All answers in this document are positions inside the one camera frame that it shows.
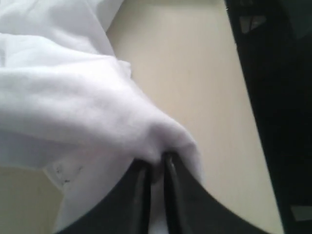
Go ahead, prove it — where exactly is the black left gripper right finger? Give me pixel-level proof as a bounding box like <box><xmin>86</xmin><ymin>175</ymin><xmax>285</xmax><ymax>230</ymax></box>
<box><xmin>162</xmin><ymin>152</ymin><xmax>254</xmax><ymax>234</ymax></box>

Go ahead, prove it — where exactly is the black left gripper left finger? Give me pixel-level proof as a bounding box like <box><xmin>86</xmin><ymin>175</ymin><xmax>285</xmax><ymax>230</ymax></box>
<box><xmin>56</xmin><ymin>159</ymin><xmax>152</xmax><ymax>234</ymax></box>

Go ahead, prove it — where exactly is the white t-shirt red patch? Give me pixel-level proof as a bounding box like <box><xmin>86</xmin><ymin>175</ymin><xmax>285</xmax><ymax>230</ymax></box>
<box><xmin>0</xmin><ymin>0</ymin><xmax>202</xmax><ymax>234</ymax></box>

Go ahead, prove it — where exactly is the dark table edge frame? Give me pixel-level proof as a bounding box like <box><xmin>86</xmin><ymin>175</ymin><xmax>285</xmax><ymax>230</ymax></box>
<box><xmin>225</xmin><ymin>0</ymin><xmax>312</xmax><ymax>234</ymax></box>

